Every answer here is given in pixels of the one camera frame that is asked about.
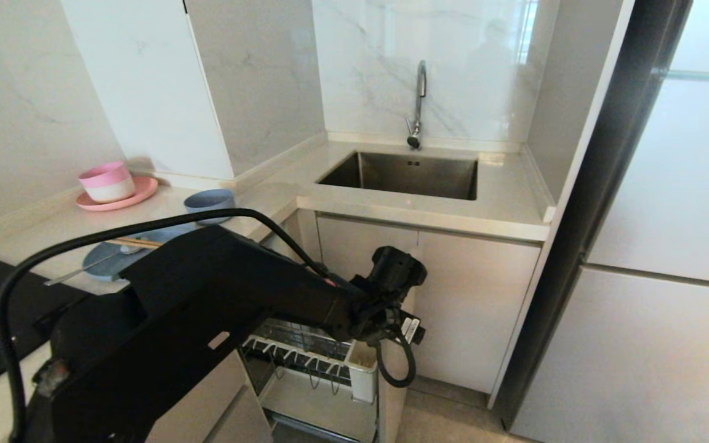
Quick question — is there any white cabinet door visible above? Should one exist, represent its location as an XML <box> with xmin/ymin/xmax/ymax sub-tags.
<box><xmin>316</xmin><ymin>214</ymin><xmax>420</xmax><ymax>284</ymax></box>
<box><xmin>405</xmin><ymin>230</ymin><xmax>542</xmax><ymax>395</ymax></box>

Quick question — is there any steel sink basin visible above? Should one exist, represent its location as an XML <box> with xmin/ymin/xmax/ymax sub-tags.
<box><xmin>318</xmin><ymin>151</ymin><xmax>479</xmax><ymax>201</ymax></box>

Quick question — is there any blue bowl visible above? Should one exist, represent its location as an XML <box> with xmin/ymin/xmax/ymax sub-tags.
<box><xmin>183</xmin><ymin>189</ymin><xmax>236</xmax><ymax>225</ymax></box>

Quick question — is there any white utensil holder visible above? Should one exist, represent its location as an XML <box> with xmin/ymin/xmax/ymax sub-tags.
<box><xmin>346</xmin><ymin>341</ymin><xmax>379</xmax><ymax>404</ymax></box>

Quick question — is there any chrome faucet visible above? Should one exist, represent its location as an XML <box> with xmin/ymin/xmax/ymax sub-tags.
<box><xmin>406</xmin><ymin>60</ymin><xmax>428</xmax><ymax>150</ymax></box>

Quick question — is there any pink plate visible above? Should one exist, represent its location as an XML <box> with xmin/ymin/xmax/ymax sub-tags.
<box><xmin>76</xmin><ymin>176</ymin><xmax>159</xmax><ymax>212</ymax></box>

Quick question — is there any pink and white bowl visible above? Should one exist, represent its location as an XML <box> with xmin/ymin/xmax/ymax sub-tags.
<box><xmin>78</xmin><ymin>161</ymin><xmax>136</xmax><ymax>204</ymax></box>

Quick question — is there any blue plate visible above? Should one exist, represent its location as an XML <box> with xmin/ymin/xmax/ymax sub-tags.
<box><xmin>82</xmin><ymin>225</ymin><xmax>198</xmax><ymax>282</ymax></box>

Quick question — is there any metal spoon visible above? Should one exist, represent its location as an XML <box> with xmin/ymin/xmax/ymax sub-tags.
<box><xmin>45</xmin><ymin>245</ymin><xmax>143</xmax><ymax>287</ymax></box>

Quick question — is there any white refrigerator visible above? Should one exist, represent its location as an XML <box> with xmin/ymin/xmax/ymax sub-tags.
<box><xmin>490</xmin><ymin>0</ymin><xmax>709</xmax><ymax>443</ymax></box>

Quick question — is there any black cable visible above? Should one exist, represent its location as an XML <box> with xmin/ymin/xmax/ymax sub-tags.
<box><xmin>374</xmin><ymin>320</ymin><xmax>418</xmax><ymax>389</ymax></box>
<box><xmin>0</xmin><ymin>208</ymin><xmax>337</xmax><ymax>443</ymax></box>

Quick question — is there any wire pull-out dish rack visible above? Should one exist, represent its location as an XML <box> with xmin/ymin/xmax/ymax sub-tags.
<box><xmin>241</xmin><ymin>317</ymin><xmax>380</xmax><ymax>443</ymax></box>

